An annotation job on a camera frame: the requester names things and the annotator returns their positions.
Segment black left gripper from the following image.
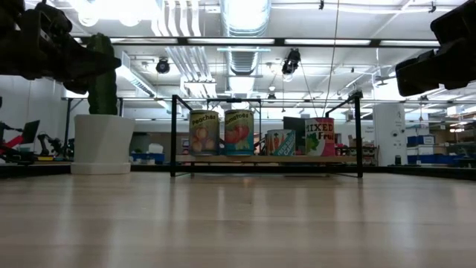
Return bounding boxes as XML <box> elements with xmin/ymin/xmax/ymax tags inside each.
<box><xmin>0</xmin><ymin>35</ymin><xmax>123</xmax><ymax>95</ymax></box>

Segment black aluminium rig frame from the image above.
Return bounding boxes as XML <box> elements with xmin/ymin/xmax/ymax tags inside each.
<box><xmin>0</xmin><ymin>162</ymin><xmax>476</xmax><ymax>182</ymax></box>

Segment black-framed wooden shelf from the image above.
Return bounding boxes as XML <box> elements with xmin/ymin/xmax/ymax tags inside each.
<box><xmin>170</xmin><ymin>90</ymin><xmax>364</xmax><ymax>179</ymax></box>

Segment black ceiling spotlight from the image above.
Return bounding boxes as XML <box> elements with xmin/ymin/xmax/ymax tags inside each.
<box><xmin>280</xmin><ymin>48</ymin><xmax>302</xmax><ymax>75</ymax></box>
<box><xmin>155</xmin><ymin>57</ymin><xmax>171</xmax><ymax>74</ymax></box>

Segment tall peaches can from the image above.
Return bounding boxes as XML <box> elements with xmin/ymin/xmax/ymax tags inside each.
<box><xmin>188</xmin><ymin>109</ymin><xmax>221</xmax><ymax>156</ymax></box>

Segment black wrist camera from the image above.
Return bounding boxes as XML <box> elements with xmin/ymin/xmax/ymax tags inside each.
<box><xmin>20</xmin><ymin>1</ymin><xmax>74</xmax><ymax>38</ymax></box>
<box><xmin>430</xmin><ymin>0</ymin><xmax>476</xmax><ymax>49</ymax></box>

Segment large black monitor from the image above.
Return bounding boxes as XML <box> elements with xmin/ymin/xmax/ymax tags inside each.
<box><xmin>283</xmin><ymin>116</ymin><xmax>306</xmax><ymax>131</ymax></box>

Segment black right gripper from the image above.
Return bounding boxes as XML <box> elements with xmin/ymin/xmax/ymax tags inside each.
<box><xmin>395</xmin><ymin>36</ymin><xmax>476</xmax><ymax>97</ymax></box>

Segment white plant pot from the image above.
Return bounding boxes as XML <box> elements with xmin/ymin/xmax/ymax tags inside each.
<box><xmin>70</xmin><ymin>113</ymin><xmax>136</xmax><ymax>176</ymax></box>

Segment black LED light bar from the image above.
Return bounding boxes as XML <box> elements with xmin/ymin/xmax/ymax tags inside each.
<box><xmin>72</xmin><ymin>35</ymin><xmax>442</xmax><ymax>48</ymax></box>

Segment black laptop screen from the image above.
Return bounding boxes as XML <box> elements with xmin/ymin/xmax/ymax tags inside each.
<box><xmin>18</xmin><ymin>119</ymin><xmax>41</xmax><ymax>148</ymax></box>

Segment blue storage bins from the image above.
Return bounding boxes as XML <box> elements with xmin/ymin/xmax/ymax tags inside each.
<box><xmin>129</xmin><ymin>152</ymin><xmax>166</xmax><ymax>165</ymax></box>
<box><xmin>406</xmin><ymin>134</ymin><xmax>436</xmax><ymax>165</ymax></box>

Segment tall tomatoes can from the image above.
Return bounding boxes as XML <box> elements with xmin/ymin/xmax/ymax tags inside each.
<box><xmin>224</xmin><ymin>109</ymin><xmax>255</xmax><ymax>156</ymax></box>

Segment short sliced carrots can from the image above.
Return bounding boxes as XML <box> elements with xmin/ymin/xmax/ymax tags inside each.
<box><xmin>266</xmin><ymin>128</ymin><xmax>297</xmax><ymax>156</ymax></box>

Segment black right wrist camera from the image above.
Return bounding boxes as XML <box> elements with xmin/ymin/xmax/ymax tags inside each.
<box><xmin>430</xmin><ymin>0</ymin><xmax>476</xmax><ymax>49</ymax></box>

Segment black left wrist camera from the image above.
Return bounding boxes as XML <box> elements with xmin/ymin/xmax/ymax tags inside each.
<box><xmin>20</xmin><ymin>1</ymin><xmax>74</xmax><ymax>38</ymax></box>

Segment green cactus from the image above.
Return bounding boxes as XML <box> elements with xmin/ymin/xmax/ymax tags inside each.
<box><xmin>87</xmin><ymin>32</ymin><xmax>119</xmax><ymax>115</ymax></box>

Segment red mixed fruit can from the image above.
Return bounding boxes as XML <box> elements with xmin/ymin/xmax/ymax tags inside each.
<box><xmin>304</xmin><ymin>116</ymin><xmax>335</xmax><ymax>157</ymax></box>

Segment thin hanging cable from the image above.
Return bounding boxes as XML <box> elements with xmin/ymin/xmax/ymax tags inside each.
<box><xmin>320</xmin><ymin>0</ymin><xmax>341</xmax><ymax>120</ymax></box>

